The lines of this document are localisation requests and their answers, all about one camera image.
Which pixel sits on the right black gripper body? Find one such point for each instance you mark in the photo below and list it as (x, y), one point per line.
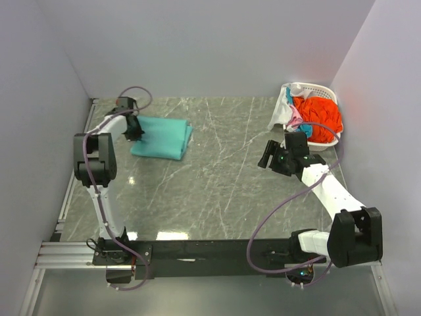
(281, 157)

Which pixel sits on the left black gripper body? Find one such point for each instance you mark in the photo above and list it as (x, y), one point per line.
(134, 132)

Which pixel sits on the teal t shirt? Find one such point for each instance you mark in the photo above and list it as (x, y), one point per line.
(165, 138)

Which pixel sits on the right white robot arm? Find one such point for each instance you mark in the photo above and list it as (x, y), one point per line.
(355, 236)

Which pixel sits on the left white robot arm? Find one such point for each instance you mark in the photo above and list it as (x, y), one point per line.
(95, 167)

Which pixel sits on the blue cloth in basket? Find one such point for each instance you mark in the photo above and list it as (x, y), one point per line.
(306, 128)

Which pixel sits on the pink cloth in basket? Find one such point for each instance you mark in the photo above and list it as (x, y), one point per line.
(295, 120)

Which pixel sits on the white cloth in basket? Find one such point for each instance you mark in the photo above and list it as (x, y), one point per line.
(282, 113)

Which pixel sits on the orange t shirt in basket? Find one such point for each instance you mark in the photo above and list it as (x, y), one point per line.
(323, 111)

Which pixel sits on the white laundry basket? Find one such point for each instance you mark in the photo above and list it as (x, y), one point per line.
(321, 91)

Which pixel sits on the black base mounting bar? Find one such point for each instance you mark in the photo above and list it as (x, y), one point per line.
(193, 258)

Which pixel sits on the aluminium rail frame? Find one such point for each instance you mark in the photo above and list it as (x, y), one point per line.
(195, 206)

